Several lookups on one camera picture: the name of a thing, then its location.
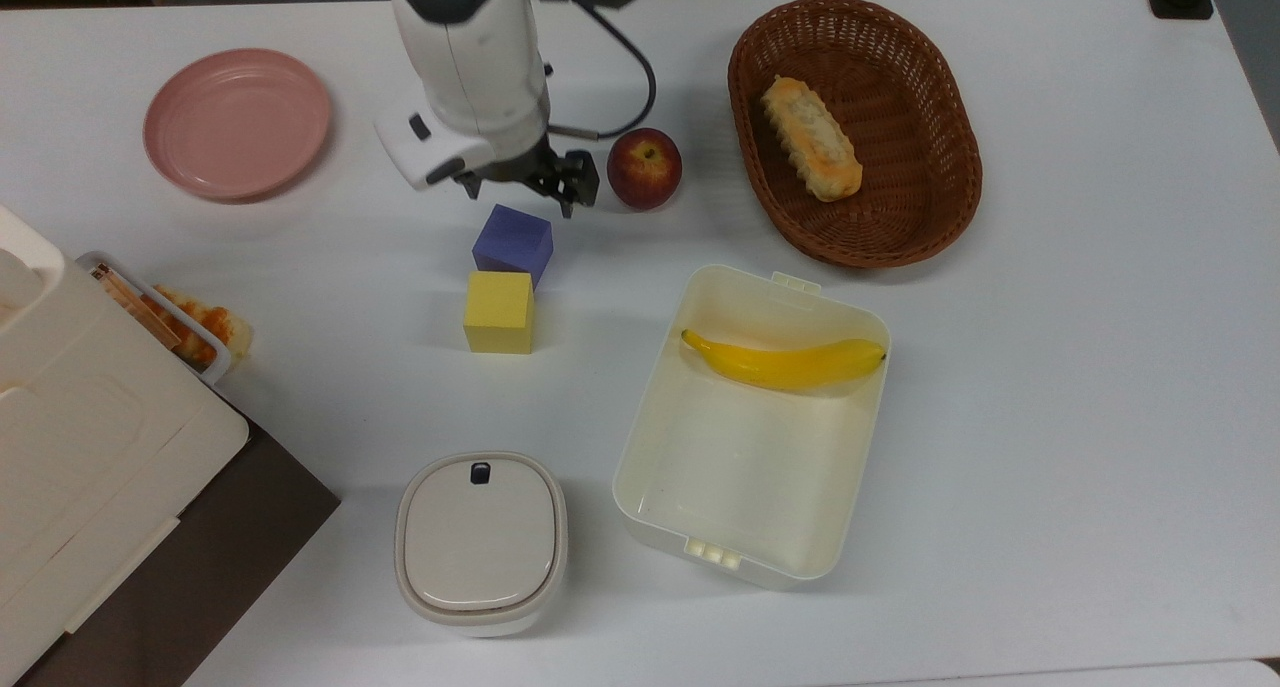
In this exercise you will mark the pink plate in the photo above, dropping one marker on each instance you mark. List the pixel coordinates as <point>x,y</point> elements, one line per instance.
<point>237,124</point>

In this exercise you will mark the purple cube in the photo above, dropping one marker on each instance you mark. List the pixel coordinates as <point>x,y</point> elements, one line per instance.
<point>512,242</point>

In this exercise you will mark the yellow banana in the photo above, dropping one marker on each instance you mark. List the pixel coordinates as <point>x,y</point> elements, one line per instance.
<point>790,364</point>

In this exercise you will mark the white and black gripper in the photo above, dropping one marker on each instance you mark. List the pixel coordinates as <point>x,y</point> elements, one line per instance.
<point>430,147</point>

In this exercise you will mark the small white lidded container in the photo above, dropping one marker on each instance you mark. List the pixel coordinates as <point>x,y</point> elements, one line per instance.
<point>480,542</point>

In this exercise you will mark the pizza toast slice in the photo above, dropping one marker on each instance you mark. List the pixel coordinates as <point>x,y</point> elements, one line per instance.
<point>215,325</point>

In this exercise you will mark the dark brown board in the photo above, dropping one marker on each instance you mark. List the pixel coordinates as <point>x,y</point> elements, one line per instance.
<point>220,557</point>

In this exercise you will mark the white tray with orange sticks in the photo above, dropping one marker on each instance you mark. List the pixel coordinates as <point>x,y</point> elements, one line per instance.
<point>130,302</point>

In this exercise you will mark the long bread roll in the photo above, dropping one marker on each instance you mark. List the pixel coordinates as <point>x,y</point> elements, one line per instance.
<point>812,139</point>

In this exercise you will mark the red apple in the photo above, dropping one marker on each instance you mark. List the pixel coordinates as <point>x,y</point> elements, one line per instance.
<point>644,169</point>

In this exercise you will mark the brown wicker basket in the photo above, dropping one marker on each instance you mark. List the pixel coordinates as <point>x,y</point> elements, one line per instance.
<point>900,167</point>

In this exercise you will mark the yellow cube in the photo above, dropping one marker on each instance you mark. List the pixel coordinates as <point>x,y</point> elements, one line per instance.
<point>498,312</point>

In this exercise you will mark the open white plastic box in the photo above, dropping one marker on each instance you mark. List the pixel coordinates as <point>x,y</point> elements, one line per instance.
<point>740,467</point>

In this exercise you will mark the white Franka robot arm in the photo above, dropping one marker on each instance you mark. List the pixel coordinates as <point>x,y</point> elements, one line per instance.
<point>470,57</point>

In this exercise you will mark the large cream appliance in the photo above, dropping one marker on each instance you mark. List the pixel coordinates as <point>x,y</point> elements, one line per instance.
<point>90,447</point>

